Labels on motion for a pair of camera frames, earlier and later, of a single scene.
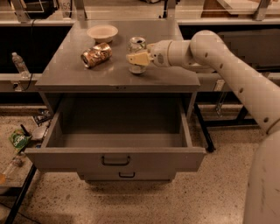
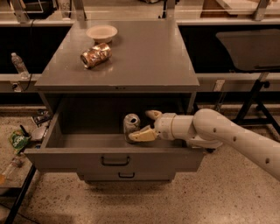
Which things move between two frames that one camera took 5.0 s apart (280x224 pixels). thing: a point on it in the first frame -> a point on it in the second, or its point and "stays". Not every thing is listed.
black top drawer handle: x=115 y=164 stays
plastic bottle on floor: x=14 y=165 stays
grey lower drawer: x=127 y=176 stays
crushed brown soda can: x=95 y=55 stays
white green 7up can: x=136 y=45 -> x=131 y=122
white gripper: x=158 y=53 -> x=164 y=126
